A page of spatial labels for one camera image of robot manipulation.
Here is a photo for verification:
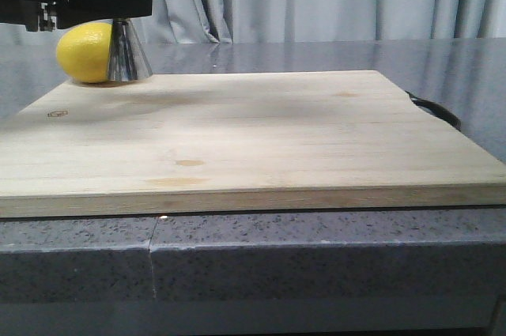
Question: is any steel hourglass jigger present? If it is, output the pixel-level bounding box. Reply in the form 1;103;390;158
108;0;153;82

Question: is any black cutting board handle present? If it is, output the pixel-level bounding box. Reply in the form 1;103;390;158
406;91;461;130

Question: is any yellow lemon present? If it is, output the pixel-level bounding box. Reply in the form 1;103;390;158
55;22;112;84

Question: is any wooden cutting board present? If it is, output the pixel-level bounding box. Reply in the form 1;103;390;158
1;70;505;217

